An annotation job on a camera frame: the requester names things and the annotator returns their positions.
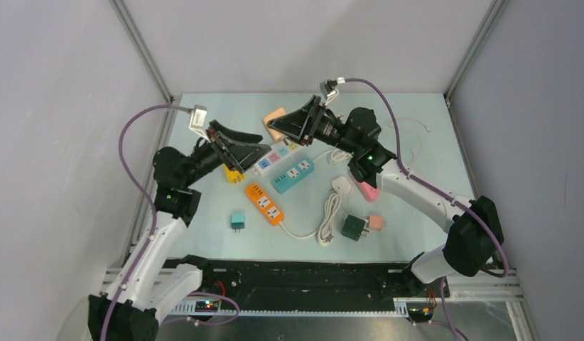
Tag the dark green plug adapter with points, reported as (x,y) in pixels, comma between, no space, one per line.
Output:
(354,228)

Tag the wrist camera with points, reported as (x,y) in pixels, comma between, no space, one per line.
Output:
(329,89)
(197,119)

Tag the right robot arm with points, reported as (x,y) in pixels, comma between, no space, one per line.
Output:
(472,225)

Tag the teal small plug adapter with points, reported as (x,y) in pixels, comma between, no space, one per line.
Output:
(237,221)

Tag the yellow cube plug adapter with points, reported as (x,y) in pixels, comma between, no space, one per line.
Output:
(233,176)

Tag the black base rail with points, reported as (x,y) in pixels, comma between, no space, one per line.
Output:
(309,287)

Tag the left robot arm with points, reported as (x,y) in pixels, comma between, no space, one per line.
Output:
(132,308)

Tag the orange power strip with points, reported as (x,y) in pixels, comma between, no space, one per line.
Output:
(263,202)

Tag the left circuit board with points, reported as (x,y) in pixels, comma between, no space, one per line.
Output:
(207,306)

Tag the blue power strip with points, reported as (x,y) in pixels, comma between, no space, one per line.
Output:
(288,179)

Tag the white plug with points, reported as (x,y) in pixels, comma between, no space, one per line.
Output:
(341,186)

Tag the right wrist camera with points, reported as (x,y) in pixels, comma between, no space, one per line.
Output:
(329,89)

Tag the white multicolour power strip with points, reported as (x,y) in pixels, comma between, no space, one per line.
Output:
(279,153)

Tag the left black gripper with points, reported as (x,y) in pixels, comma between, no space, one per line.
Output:
(241,156)

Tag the circuit board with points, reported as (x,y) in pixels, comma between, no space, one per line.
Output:
(420,315)
(207,306)

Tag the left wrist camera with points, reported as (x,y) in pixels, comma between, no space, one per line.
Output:
(197,119)

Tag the pink small plug adapter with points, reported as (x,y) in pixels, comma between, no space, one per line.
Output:
(375,222)

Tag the pink triangular power strip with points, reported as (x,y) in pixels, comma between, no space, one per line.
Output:
(369,193)

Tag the right circuit board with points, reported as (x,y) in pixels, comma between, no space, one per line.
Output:
(420,315)

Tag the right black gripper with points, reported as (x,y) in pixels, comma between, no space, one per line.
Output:
(294,125)

